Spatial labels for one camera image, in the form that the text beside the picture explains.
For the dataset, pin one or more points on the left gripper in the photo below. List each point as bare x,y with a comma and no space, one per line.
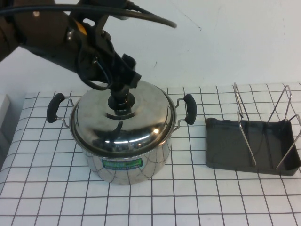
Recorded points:
98,51

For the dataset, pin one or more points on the black plastic drip tray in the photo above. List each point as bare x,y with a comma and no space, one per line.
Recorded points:
223,146

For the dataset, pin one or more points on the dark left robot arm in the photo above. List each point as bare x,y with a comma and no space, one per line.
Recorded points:
35,30

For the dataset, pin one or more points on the stainless steel pot lid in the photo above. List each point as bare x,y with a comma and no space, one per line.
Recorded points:
145,113

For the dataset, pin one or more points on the stainless steel cooking pot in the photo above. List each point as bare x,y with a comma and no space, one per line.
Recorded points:
131,169

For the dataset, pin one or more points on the white black-grid table mat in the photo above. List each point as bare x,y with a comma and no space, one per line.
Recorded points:
211,200

